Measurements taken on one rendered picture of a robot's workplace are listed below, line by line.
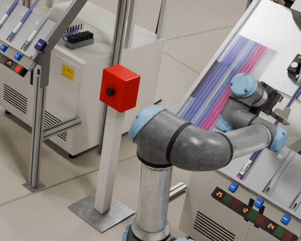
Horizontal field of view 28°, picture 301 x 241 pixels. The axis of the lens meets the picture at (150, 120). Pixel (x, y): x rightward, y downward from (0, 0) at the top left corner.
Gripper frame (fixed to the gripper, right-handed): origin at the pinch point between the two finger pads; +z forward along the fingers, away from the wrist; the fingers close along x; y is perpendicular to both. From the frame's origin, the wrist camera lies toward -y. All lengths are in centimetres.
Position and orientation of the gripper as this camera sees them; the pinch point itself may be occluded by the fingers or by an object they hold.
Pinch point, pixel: (271, 115)
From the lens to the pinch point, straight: 215.9
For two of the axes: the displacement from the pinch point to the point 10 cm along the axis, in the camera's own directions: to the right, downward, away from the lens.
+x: -6.8, -5.3, 5.0
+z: 4.7, 2.1, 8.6
